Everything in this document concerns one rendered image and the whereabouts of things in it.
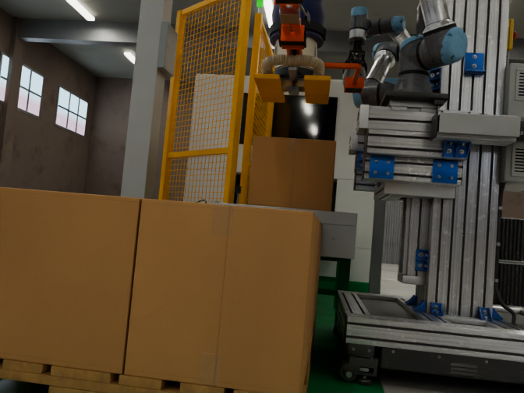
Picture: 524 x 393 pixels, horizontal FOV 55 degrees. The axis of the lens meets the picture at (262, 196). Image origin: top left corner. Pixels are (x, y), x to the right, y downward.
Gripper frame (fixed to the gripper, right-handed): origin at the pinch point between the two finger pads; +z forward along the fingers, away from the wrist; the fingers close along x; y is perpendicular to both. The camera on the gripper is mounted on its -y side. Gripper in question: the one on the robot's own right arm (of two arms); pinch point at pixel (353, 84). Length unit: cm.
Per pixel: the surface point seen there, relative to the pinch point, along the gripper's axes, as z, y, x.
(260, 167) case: 40, -8, -41
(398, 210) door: 6, -950, 177
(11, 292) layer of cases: 89, 120, -83
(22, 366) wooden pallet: 105, 120, -78
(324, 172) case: 40.8, -7.7, -10.3
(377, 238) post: 70, -58, 23
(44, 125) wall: -103, -754, -581
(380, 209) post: 54, -58, 23
